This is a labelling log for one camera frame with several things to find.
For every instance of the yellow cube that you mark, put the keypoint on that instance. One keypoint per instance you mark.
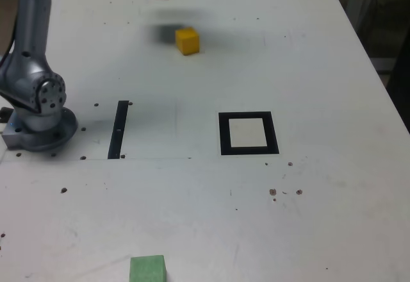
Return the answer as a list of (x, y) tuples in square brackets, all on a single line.
[(187, 41)]

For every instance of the green cube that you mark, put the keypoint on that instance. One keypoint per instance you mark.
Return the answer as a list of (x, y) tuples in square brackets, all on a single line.
[(147, 269)]

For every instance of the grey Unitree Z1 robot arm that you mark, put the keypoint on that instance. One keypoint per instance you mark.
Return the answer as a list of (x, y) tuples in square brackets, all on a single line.
[(32, 70)]

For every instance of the black tape square outline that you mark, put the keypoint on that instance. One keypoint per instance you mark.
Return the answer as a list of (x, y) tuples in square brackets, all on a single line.
[(224, 134)]

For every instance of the black tape strip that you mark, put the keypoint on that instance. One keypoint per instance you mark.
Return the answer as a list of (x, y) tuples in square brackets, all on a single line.
[(118, 128)]

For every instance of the black base connector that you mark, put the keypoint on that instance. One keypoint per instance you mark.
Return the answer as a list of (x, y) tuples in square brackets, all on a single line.
[(4, 114)]

